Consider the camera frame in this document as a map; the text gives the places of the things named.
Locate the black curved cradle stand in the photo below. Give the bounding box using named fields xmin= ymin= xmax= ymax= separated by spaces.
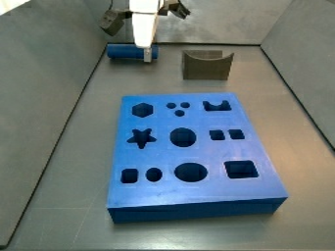
xmin=181 ymin=50 xmax=235 ymax=80

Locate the blue cylinder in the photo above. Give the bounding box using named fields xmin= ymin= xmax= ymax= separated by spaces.
xmin=105 ymin=44 xmax=144 ymax=59

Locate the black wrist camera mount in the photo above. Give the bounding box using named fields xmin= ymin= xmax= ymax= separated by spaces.
xmin=100 ymin=10 xmax=132 ymax=36

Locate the blue shape sorting block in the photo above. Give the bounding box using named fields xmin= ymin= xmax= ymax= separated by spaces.
xmin=106 ymin=93 xmax=288 ymax=224

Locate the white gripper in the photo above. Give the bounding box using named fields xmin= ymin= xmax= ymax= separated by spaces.
xmin=129 ymin=0 xmax=164 ymax=63

